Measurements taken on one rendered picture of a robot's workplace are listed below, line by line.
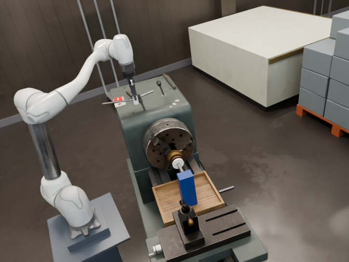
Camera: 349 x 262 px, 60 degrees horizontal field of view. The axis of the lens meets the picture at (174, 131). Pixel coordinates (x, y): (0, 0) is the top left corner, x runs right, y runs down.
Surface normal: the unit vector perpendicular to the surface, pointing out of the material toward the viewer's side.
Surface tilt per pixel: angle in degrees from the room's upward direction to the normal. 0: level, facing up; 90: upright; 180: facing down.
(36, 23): 90
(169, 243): 0
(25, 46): 90
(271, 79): 90
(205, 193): 0
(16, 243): 0
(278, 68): 90
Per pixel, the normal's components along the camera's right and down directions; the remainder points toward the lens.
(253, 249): -0.15, -0.82
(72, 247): 0.44, 0.45
